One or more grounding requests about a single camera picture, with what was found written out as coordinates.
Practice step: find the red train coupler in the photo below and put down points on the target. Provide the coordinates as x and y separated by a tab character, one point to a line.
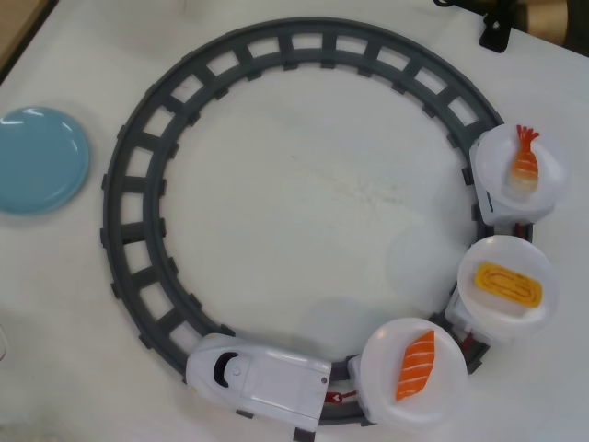
338	396
520	228
467	345

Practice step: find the wooden desk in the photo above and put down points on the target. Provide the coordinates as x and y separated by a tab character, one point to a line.
18	27

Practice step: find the white toy Shinkansen locomotive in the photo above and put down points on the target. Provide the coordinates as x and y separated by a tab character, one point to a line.
276	382

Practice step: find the black clamp mount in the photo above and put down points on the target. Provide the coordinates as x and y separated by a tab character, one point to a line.
497	32

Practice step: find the white plate under shrimp sushi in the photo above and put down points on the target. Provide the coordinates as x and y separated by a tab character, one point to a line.
494	152

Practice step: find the white toy train car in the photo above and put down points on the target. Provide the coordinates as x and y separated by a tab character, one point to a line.
454	313
356	375
488	207

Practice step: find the white plate under salmon sushi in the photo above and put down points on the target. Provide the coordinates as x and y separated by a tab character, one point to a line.
382	350

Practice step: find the blue round dish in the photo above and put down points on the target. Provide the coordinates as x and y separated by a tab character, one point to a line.
41	161

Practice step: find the grey circular toy track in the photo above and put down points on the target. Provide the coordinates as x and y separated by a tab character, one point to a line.
133	232

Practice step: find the salmon nigiri sushi toy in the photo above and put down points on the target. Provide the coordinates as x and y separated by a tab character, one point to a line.
416	368

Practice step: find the yellow egg sushi toy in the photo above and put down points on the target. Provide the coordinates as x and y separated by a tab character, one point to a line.
506	284

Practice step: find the shrimp nigiri sushi toy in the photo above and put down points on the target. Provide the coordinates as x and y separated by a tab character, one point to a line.
524	168

